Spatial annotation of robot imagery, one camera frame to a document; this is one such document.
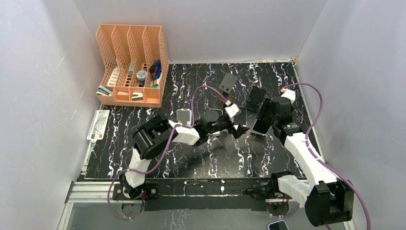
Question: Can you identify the round base black phone stand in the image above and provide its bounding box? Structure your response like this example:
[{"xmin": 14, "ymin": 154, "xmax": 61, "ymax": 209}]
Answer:
[{"xmin": 217, "ymin": 73, "xmax": 237, "ymax": 103}]

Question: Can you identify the white case phone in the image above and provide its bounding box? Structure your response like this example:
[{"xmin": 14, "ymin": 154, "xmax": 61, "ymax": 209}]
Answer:
[{"xmin": 205, "ymin": 109, "xmax": 222, "ymax": 127}]

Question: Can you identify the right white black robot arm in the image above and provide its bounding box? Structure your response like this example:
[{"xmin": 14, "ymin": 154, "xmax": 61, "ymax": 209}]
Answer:
[{"xmin": 254, "ymin": 96, "xmax": 354, "ymax": 227}]

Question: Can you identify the purple cable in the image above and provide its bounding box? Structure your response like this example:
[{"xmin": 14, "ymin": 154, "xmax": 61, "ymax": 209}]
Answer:
[
  {"xmin": 107, "ymin": 85, "xmax": 230, "ymax": 221},
  {"xmin": 284, "ymin": 82, "xmax": 372, "ymax": 230}
]

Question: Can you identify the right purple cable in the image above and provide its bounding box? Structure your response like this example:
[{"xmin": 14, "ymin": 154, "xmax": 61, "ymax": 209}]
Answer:
[{"xmin": 284, "ymin": 82, "xmax": 372, "ymax": 230}]

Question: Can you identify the white phone stand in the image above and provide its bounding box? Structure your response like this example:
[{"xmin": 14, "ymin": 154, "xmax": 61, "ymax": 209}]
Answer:
[{"xmin": 176, "ymin": 109, "xmax": 192, "ymax": 126}]

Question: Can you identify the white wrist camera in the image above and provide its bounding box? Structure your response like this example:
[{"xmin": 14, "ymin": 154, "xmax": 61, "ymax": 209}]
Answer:
[
  {"xmin": 224, "ymin": 100, "xmax": 241, "ymax": 123},
  {"xmin": 280, "ymin": 87, "xmax": 296, "ymax": 104}
]

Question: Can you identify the white printed packet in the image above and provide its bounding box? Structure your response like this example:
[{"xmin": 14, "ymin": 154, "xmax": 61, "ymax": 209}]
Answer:
[{"xmin": 87, "ymin": 110, "xmax": 110, "ymax": 142}]

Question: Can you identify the clear case phone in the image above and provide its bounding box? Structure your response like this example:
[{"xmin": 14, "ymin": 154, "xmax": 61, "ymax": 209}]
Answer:
[{"xmin": 234, "ymin": 106, "xmax": 248, "ymax": 127}]

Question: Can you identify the blue black item in organizer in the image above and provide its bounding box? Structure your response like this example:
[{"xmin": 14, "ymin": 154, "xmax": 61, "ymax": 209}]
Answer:
[{"xmin": 148, "ymin": 60, "xmax": 162, "ymax": 80}]

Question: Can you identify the white stapler in organizer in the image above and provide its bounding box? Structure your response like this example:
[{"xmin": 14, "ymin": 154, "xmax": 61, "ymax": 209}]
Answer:
[{"xmin": 131, "ymin": 92, "xmax": 144, "ymax": 101}]

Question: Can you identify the teal white eraser block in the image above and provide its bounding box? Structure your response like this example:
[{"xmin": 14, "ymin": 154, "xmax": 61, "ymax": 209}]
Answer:
[{"xmin": 96, "ymin": 85, "xmax": 113, "ymax": 96}]

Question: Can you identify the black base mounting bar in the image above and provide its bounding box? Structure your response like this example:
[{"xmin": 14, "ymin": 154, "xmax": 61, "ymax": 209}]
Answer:
[{"xmin": 111, "ymin": 178, "xmax": 290, "ymax": 216}]

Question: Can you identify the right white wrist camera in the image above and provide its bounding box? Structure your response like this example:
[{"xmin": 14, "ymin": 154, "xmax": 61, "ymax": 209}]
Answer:
[{"xmin": 280, "ymin": 87, "xmax": 296, "ymax": 104}]

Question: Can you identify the phone at bottom edge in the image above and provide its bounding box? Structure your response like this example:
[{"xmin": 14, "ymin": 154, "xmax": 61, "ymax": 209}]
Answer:
[{"xmin": 267, "ymin": 220, "xmax": 289, "ymax": 230}]

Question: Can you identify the orange plastic file organizer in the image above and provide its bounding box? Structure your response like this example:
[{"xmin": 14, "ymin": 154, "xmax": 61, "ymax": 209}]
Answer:
[{"xmin": 96, "ymin": 24, "xmax": 169, "ymax": 108}]

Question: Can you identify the blue case phone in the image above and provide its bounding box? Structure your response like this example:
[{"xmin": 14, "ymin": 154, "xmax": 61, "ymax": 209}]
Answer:
[{"xmin": 251, "ymin": 118, "xmax": 271, "ymax": 135}]

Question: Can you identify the round blue white tin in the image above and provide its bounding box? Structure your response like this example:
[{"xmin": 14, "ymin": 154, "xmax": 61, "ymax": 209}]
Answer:
[{"xmin": 136, "ymin": 70, "xmax": 147, "ymax": 81}]

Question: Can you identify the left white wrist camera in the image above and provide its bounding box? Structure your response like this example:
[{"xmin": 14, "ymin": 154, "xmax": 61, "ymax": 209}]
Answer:
[{"xmin": 224, "ymin": 100, "xmax": 241, "ymax": 123}]

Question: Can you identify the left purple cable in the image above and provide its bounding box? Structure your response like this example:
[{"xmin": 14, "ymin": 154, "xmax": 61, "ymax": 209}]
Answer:
[{"xmin": 107, "ymin": 85, "xmax": 230, "ymax": 221}]

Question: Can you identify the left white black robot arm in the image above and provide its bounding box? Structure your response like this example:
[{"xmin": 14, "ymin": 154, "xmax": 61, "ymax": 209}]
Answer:
[{"xmin": 118, "ymin": 109, "xmax": 249, "ymax": 199}]

